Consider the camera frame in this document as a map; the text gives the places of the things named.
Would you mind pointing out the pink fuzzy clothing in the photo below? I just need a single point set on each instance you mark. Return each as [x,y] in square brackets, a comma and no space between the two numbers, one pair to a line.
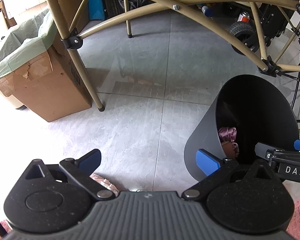
[105,182]

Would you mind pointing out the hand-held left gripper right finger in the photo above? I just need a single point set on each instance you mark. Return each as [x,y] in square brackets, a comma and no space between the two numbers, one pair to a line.
[207,161]

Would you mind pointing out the blue storage box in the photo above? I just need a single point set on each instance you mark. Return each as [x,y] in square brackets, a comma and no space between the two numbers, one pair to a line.
[96,5]

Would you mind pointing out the beige folding wagon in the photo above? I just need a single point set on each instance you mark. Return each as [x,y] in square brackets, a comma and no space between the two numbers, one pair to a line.
[242,33]

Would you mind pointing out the blue and white bottle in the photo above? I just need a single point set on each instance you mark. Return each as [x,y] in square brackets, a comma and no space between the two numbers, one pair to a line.
[207,10]

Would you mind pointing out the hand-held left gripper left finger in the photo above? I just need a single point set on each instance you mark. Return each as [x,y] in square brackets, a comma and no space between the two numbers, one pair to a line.
[88,161]

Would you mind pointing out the cardboard box with liner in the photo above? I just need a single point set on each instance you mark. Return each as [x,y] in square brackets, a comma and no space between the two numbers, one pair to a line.
[52,90]

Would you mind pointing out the black round waste bin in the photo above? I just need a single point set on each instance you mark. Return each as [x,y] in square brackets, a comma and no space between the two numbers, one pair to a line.
[202,140]

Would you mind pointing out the red spray can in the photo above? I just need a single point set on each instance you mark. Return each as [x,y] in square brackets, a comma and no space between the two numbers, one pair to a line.
[243,17]

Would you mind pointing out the green plastic bag liner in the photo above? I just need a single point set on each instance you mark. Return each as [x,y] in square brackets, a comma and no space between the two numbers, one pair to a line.
[27,32]

